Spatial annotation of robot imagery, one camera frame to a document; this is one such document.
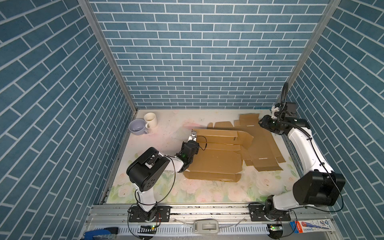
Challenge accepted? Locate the white ceramic mug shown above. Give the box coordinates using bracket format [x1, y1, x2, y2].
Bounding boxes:
[144, 113, 158, 129]

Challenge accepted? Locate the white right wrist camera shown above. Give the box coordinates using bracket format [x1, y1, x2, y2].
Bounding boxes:
[272, 104, 281, 120]

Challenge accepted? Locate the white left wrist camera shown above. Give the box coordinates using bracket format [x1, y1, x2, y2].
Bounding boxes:
[188, 130, 197, 142]

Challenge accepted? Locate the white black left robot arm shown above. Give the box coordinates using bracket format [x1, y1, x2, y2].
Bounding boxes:
[126, 140, 200, 222]

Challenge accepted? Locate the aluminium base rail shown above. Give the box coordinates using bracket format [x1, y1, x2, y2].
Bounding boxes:
[79, 203, 343, 240]

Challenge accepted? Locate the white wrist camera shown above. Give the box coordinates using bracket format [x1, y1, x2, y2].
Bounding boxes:
[188, 130, 197, 142]
[272, 104, 281, 120]

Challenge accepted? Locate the grey metal corner post right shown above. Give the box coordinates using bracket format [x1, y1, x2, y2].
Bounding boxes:
[287, 0, 341, 90]

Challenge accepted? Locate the flat brown cardboard sheet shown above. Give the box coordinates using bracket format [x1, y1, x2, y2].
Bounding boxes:
[235, 114, 285, 172]

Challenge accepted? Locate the lavender speckled ceramic cup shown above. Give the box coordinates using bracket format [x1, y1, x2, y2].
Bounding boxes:
[128, 119, 149, 136]

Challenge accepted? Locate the white red blue tube box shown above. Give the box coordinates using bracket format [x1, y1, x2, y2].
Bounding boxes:
[290, 219, 336, 234]

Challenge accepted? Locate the brown cardboard box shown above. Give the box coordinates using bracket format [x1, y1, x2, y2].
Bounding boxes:
[184, 122, 254, 183]

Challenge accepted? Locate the grey metal corner post left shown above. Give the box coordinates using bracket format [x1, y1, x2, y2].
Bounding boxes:
[78, 0, 138, 115]

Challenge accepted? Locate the grey metal corner post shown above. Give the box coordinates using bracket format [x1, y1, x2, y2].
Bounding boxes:
[287, 0, 341, 90]
[78, 0, 138, 115]

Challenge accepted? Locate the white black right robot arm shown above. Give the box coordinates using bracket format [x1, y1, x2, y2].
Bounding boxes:
[253, 101, 346, 221]

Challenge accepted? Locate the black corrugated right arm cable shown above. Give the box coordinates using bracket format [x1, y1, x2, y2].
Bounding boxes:
[280, 82, 289, 106]

